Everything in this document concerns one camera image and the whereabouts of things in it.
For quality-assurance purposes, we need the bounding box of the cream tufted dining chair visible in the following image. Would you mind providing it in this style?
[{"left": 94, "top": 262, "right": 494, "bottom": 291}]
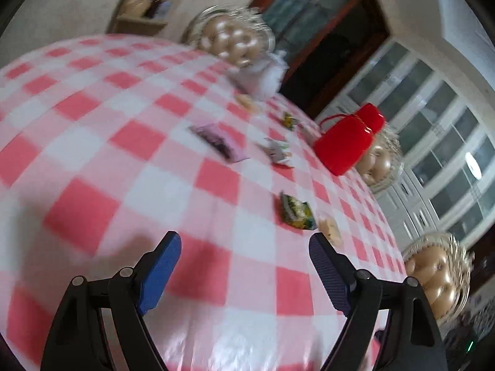
[
  {"left": 402, "top": 231, "right": 475, "bottom": 326},
  {"left": 353, "top": 125, "right": 405, "bottom": 194},
  {"left": 181, "top": 5, "right": 276, "bottom": 69}
]

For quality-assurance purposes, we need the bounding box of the green snack packet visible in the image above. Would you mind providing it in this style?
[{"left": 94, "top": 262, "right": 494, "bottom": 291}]
[{"left": 279, "top": 192, "right": 315, "bottom": 232}]

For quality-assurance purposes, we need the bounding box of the brown framed glass door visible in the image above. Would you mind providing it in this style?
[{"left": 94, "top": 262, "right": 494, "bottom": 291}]
[{"left": 249, "top": 0, "right": 391, "bottom": 113}]

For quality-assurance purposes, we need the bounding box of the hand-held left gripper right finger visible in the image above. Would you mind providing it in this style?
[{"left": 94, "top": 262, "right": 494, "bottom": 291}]
[{"left": 308, "top": 232, "right": 446, "bottom": 371}]

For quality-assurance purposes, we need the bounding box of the pink snack packet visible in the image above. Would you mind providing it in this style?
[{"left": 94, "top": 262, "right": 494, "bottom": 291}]
[{"left": 188, "top": 122, "right": 248, "bottom": 162}]

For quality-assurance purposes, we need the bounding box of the white teapot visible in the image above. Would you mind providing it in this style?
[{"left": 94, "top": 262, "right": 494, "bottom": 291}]
[{"left": 231, "top": 49, "right": 287, "bottom": 100}]

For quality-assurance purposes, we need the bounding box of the red thermos jug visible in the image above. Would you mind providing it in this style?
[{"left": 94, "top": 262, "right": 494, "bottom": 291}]
[{"left": 313, "top": 103, "right": 386, "bottom": 176}]

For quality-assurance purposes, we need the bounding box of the small silver candy wrapper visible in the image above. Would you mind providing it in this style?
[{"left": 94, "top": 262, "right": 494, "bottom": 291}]
[{"left": 258, "top": 138, "right": 295, "bottom": 169}]

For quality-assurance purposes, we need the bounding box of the white glass-door cabinet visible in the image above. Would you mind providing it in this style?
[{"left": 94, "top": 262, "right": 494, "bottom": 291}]
[{"left": 315, "top": 38, "right": 495, "bottom": 279}]

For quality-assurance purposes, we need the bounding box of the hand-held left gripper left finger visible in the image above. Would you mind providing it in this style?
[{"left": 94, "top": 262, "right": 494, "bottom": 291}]
[{"left": 41, "top": 231, "right": 183, "bottom": 371}]

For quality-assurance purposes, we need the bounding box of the red white checked tablecloth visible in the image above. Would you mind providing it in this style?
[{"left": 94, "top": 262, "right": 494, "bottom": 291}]
[{"left": 0, "top": 33, "right": 407, "bottom": 371}]

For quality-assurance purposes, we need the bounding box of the wooden corner shelf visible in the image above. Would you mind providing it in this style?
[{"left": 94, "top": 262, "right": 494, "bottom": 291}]
[{"left": 107, "top": 0, "right": 199, "bottom": 36}]

